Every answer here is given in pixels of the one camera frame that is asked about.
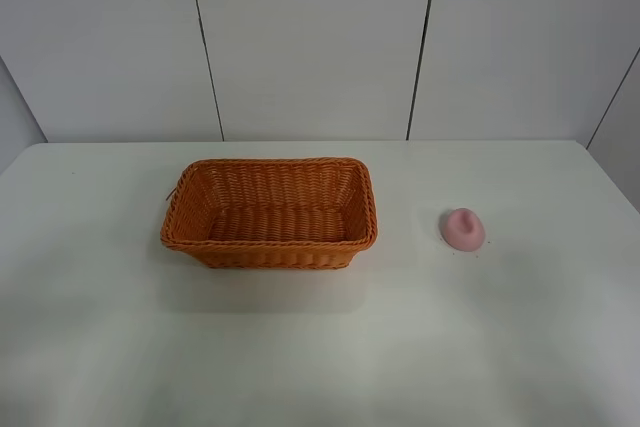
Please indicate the pink peach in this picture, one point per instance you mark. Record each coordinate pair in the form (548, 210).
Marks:
(463, 230)

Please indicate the orange wicker basket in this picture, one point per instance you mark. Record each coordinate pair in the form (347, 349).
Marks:
(308, 214)

